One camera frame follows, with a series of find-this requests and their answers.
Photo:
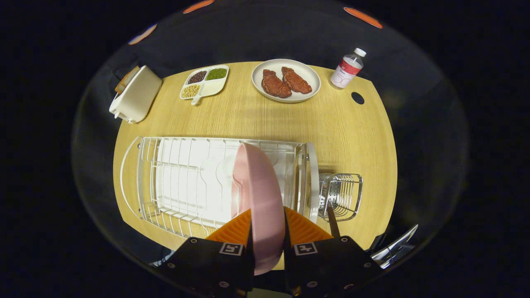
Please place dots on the white divided bean dish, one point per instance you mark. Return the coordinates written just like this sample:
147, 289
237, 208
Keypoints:
209, 87

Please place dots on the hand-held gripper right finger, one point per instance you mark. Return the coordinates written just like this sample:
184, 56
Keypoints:
331, 265

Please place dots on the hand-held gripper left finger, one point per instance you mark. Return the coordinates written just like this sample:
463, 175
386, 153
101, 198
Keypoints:
207, 269

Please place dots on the white toaster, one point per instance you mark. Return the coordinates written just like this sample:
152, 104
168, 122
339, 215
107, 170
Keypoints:
138, 95

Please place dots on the white drip tray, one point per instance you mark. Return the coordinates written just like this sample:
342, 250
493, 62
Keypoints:
182, 182

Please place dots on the black table grommet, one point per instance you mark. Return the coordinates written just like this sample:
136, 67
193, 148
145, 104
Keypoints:
357, 98

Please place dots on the clear plastic bottle red label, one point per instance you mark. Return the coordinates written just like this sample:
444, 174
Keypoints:
345, 70

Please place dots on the beige round plate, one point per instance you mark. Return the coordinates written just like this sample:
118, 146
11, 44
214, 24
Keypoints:
304, 72

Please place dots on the toast slices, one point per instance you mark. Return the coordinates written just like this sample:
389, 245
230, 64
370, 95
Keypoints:
126, 78

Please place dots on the pink plate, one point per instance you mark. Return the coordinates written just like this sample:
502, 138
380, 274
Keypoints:
261, 194

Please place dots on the brown meat piece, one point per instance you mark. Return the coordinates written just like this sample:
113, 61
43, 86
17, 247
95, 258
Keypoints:
296, 80
275, 86

